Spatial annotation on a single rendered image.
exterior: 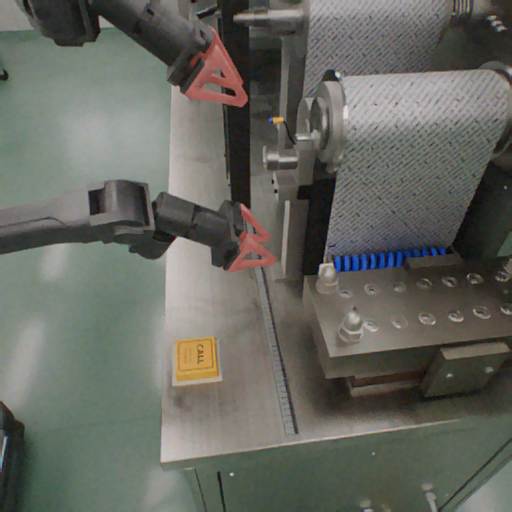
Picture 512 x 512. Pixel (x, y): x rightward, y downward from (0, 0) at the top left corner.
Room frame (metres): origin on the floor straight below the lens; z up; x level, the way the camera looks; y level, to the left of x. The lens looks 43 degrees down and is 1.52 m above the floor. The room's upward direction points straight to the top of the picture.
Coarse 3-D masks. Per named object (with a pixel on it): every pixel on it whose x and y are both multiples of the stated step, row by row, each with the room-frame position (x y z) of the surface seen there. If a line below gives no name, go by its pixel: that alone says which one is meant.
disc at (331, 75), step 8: (328, 72) 0.61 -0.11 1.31; (336, 72) 0.58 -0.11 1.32; (328, 80) 0.61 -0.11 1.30; (336, 80) 0.57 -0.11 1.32; (336, 88) 0.57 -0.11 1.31; (344, 88) 0.55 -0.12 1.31; (344, 96) 0.54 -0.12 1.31; (344, 104) 0.53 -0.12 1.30; (344, 112) 0.52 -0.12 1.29; (344, 120) 0.52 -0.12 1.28; (344, 128) 0.51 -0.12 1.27; (344, 136) 0.51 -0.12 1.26; (344, 144) 0.51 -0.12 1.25; (336, 152) 0.53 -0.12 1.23; (344, 152) 0.51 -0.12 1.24; (336, 160) 0.52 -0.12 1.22; (328, 168) 0.55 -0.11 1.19; (336, 168) 0.52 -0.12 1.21
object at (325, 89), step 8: (320, 88) 0.61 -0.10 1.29; (328, 88) 0.57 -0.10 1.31; (320, 96) 0.60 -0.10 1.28; (328, 96) 0.57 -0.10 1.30; (336, 96) 0.56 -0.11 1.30; (328, 104) 0.56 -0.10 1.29; (336, 104) 0.55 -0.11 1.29; (336, 112) 0.54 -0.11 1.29; (336, 120) 0.53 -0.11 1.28; (336, 128) 0.53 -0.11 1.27; (504, 128) 0.56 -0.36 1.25; (336, 136) 0.53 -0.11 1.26; (328, 144) 0.54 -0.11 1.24; (336, 144) 0.53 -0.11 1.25; (320, 152) 0.57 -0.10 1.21; (328, 152) 0.53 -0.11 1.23; (320, 160) 0.56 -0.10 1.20; (328, 160) 0.54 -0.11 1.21
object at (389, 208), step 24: (360, 168) 0.53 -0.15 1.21; (384, 168) 0.53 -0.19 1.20; (408, 168) 0.54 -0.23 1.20; (432, 168) 0.54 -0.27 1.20; (456, 168) 0.55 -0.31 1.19; (480, 168) 0.55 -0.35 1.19; (336, 192) 0.52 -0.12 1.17; (360, 192) 0.53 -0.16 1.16; (384, 192) 0.53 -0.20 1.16; (408, 192) 0.54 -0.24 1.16; (432, 192) 0.54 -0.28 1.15; (456, 192) 0.55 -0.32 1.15; (336, 216) 0.52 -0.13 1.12; (360, 216) 0.53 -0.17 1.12; (384, 216) 0.53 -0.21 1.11; (408, 216) 0.54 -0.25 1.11; (432, 216) 0.54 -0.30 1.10; (456, 216) 0.55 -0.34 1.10; (336, 240) 0.52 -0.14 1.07; (360, 240) 0.53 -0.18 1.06; (384, 240) 0.53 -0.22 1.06; (408, 240) 0.54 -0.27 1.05; (432, 240) 0.55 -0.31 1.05
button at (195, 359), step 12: (180, 348) 0.40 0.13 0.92; (192, 348) 0.40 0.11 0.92; (204, 348) 0.40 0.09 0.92; (180, 360) 0.38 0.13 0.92; (192, 360) 0.38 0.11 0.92; (204, 360) 0.38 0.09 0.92; (216, 360) 0.38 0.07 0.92; (180, 372) 0.36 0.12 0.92; (192, 372) 0.36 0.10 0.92; (204, 372) 0.36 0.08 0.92; (216, 372) 0.36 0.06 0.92
